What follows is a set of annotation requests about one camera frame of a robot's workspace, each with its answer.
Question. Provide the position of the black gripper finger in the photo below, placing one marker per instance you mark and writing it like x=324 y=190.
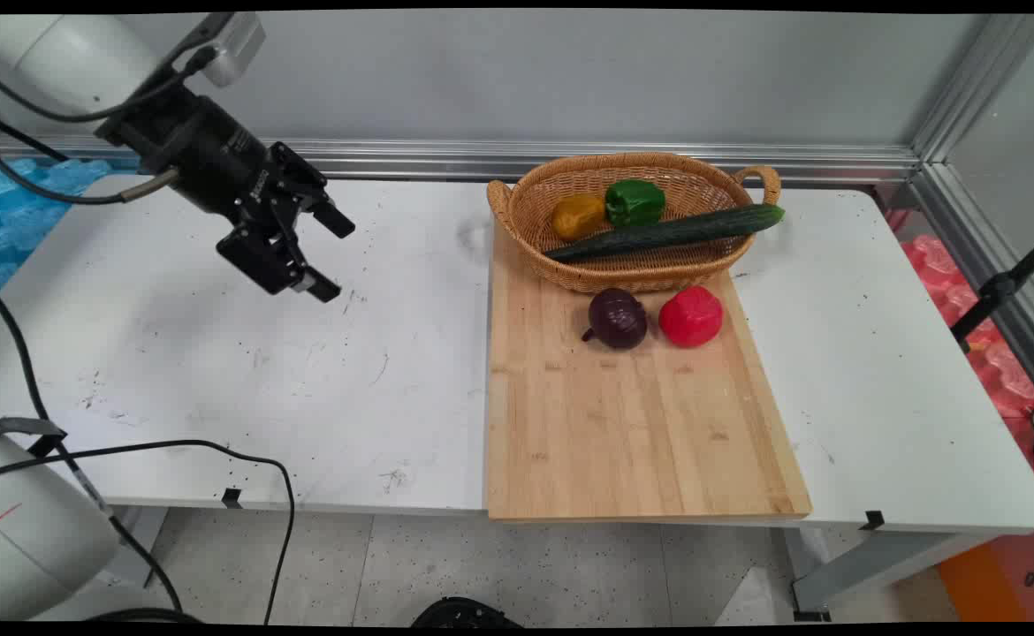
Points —
x=333 y=219
x=265 y=258

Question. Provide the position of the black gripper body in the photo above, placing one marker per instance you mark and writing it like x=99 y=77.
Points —
x=208 y=155

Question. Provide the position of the dark green cucumber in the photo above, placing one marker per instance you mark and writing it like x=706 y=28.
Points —
x=667 y=233

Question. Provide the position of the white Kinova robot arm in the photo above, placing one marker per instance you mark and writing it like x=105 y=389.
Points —
x=49 y=53

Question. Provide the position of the blue foam mat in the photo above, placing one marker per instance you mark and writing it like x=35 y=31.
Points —
x=18 y=212

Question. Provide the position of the woven wicker basket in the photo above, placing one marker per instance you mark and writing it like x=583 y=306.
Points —
x=535 y=212

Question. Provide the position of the black tape piece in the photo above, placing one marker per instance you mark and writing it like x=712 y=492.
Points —
x=231 y=498
x=872 y=520

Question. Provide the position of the yellow bell pepper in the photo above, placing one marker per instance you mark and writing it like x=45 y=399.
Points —
x=577 y=217

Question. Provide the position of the purple onion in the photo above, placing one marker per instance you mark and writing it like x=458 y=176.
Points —
x=617 y=319

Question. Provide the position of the green bell pepper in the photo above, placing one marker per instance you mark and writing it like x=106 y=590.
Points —
x=634 y=202

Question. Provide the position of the grey table leg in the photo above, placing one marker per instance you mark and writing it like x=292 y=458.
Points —
x=137 y=539
x=870 y=561

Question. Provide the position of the wooden cutting board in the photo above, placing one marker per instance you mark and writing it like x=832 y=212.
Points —
x=632 y=424

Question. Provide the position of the red bell pepper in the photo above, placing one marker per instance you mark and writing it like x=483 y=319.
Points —
x=690 y=316

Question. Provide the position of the black round floor object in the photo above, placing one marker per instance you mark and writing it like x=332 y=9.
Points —
x=464 y=614

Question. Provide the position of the black tripod stand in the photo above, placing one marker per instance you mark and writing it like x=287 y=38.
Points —
x=999 y=290

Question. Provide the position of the red foam mat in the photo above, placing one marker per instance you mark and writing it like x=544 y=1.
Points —
x=1007 y=371

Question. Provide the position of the orange floor mat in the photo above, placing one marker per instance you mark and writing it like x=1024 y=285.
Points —
x=985 y=587

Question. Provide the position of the aluminium frame rail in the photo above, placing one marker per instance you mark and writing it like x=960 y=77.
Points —
x=411 y=157
x=976 y=256

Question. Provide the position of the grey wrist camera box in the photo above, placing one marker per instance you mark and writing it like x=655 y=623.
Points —
x=239 y=44

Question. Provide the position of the aluminium frame post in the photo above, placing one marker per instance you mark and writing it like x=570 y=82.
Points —
x=981 y=79

